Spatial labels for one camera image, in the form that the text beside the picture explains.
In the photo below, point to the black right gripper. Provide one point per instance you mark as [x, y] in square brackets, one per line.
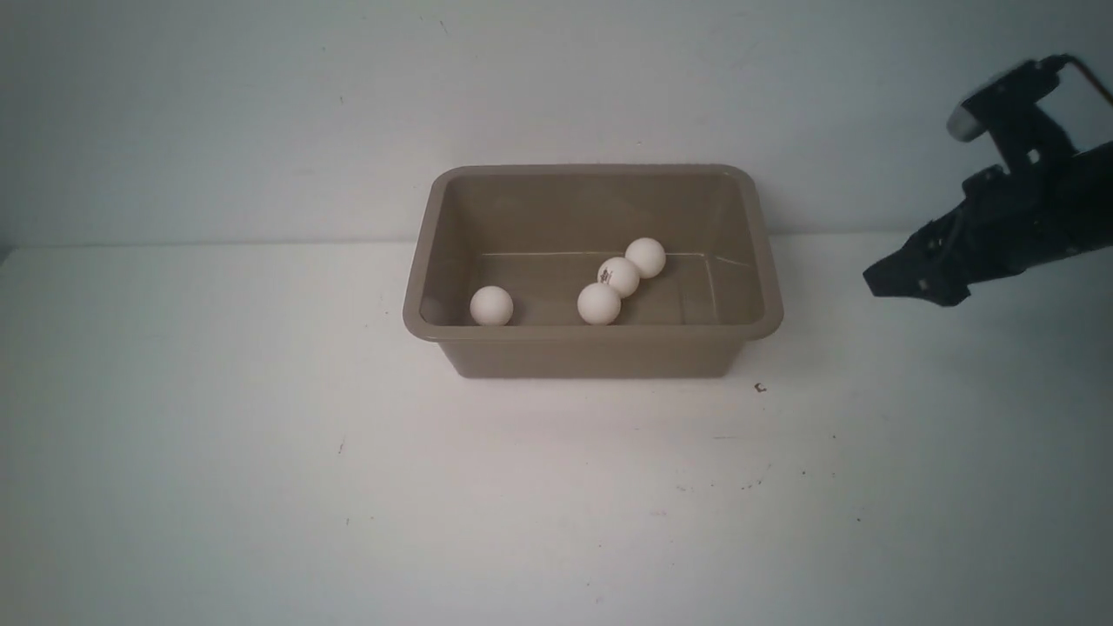
[1007, 223]

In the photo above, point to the white ping-pong ball with logo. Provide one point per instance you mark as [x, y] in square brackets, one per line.
[619, 274]

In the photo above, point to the tan plastic bin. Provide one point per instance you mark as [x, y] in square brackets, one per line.
[539, 231]

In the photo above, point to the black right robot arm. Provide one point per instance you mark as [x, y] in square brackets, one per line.
[1097, 220]

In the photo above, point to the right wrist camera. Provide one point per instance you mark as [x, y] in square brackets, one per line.
[1007, 108]

